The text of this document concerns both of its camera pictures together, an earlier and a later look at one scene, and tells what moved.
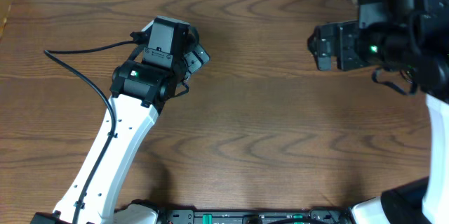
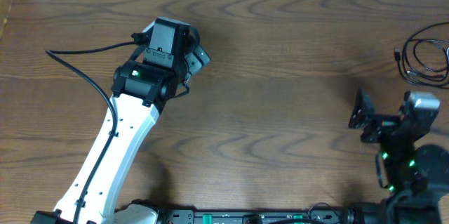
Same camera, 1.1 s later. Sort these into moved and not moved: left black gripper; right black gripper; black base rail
Moved: right black gripper
Not moved: black base rail; left black gripper
